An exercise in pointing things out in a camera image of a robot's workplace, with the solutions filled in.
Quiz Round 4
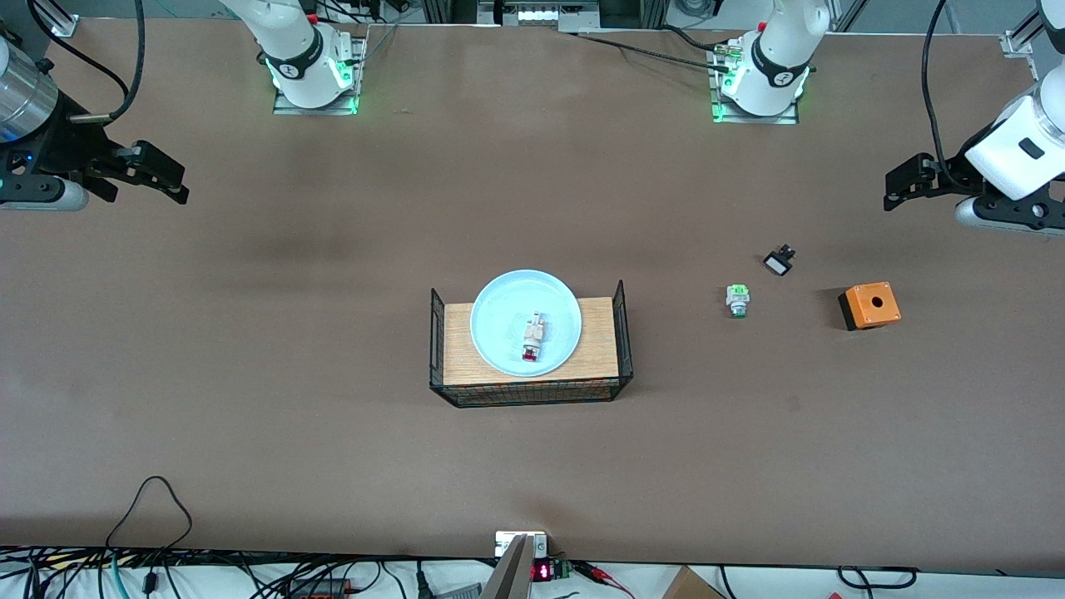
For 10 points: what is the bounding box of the red clip test lead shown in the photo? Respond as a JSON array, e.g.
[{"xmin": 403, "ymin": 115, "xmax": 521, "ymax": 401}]
[{"xmin": 572, "ymin": 561, "xmax": 637, "ymax": 599}]

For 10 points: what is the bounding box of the black looped table cable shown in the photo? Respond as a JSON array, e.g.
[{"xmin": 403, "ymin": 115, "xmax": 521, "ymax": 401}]
[{"xmin": 104, "ymin": 475, "xmax": 195, "ymax": 552}]

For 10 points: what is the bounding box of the brown cardboard box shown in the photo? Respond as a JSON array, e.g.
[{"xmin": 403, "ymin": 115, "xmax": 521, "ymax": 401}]
[{"xmin": 661, "ymin": 565, "xmax": 726, "ymax": 599}]

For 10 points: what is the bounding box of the black wire wooden-top shelf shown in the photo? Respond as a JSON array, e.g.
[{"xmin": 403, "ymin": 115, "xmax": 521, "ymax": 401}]
[{"xmin": 428, "ymin": 280, "xmax": 635, "ymax": 408}]

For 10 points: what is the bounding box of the light blue round plate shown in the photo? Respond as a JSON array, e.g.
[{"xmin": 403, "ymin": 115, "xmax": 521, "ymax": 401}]
[{"xmin": 470, "ymin": 269, "xmax": 582, "ymax": 378}]

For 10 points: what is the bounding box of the black cable to base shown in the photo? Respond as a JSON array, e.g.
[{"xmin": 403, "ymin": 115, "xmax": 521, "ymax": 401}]
[{"xmin": 564, "ymin": 25, "xmax": 735, "ymax": 74}]

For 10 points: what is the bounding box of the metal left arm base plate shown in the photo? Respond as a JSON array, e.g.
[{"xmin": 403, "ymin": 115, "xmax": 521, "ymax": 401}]
[{"xmin": 707, "ymin": 42, "xmax": 801, "ymax": 126}]

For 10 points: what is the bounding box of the silver metal bracket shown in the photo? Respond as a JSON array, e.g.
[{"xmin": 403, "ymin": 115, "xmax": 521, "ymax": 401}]
[{"xmin": 481, "ymin": 530, "xmax": 549, "ymax": 599}]

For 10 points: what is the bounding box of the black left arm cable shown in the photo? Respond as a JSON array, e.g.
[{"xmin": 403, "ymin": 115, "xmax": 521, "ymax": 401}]
[{"xmin": 919, "ymin": 0, "xmax": 954, "ymax": 189}]

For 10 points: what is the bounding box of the orange black button box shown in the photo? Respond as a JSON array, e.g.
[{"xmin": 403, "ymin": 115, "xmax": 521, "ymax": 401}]
[{"xmin": 837, "ymin": 281, "xmax": 903, "ymax": 332}]

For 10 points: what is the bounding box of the red push button switch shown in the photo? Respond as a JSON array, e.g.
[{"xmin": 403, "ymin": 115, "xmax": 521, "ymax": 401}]
[{"xmin": 522, "ymin": 311, "xmax": 547, "ymax": 363}]

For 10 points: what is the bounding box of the black coiled edge cable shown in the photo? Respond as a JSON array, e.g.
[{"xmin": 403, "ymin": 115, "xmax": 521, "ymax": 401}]
[{"xmin": 835, "ymin": 565, "xmax": 919, "ymax": 591}]

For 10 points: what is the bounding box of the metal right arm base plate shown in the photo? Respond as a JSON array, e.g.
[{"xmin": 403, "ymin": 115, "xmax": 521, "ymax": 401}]
[{"xmin": 273, "ymin": 33, "xmax": 368, "ymax": 116}]

